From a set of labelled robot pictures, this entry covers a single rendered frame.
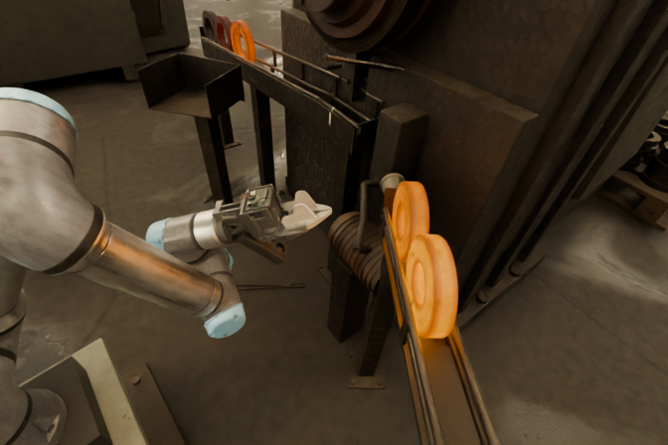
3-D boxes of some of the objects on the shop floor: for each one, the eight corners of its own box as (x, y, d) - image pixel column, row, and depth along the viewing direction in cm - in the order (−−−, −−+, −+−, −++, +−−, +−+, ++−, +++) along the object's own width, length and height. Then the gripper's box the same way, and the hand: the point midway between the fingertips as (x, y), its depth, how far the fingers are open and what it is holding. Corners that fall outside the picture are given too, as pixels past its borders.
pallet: (473, 127, 245) (496, 67, 216) (536, 104, 282) (563, 51, 253) (663, 231, 171) (735, 161, 143) (715, 183, 208) (779, 118, 179)
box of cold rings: (124, 48, 327) (91, -52, 276) (153, 75, 281) (119, -38, 229) (-12, 68, 274) (-84, -52, 223) (-6, 106, 228) (-95, -33, 177)
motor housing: (347, 304, 129) (362, 201, 95) (385, 352, 116) (419, 252, 81) (318, 322, 123) (324, 219, 88) (355, 374, 110) (380, 277, 75)
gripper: (206, 225, 59) (321, 202, 56) (218, 192, 66) (322, 169, 63) (228, 255, 65) (334, 235, 61) (238, 222, 71) (334, 202, 68)
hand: (326, 214), depth 64 cm, fingers closed
